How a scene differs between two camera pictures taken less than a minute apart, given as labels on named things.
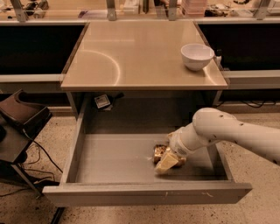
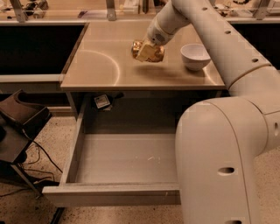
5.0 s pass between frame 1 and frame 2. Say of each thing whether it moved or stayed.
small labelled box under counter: stayed
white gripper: moved
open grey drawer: stayed
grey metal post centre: stayed
